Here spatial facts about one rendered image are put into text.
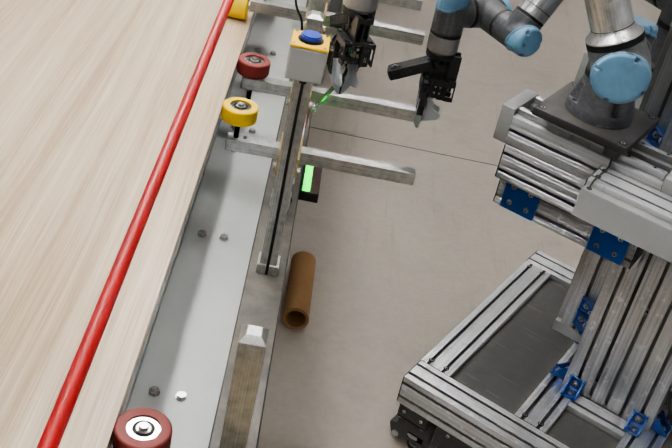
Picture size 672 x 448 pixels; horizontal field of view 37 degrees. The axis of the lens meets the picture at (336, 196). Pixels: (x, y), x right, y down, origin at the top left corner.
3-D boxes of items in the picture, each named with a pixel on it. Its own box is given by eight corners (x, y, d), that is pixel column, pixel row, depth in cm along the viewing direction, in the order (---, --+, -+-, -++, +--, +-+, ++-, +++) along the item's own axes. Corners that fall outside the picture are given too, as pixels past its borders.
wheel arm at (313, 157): (411, 181, 235) (415, 166, 233) (411, 189, 232) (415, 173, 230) (226, 145, 233) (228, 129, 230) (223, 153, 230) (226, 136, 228)
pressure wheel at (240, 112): (236, 135, 236) (243, 91, 230) (258, 151, 231) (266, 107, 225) (209, 143, 230) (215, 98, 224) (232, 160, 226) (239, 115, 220)
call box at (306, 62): (323, 73, 191) (331, 35, 187) (321, 89, 185) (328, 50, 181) (286, 66, 191) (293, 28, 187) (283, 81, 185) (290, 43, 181)
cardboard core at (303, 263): (317, 253, 327) (310, 311, 302) (313, 273, 332) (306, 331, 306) (293, 249, 327) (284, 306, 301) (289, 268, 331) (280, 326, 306)
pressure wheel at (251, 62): (265, 95, 256) (272, 54, 250) (262, 109, 249) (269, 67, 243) (234, 89, 255) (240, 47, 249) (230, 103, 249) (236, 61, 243)
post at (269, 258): (279, 263, 213) (317, 71, 190) (276, 277, 209) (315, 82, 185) (257, 260, 213) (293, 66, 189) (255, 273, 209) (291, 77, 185)
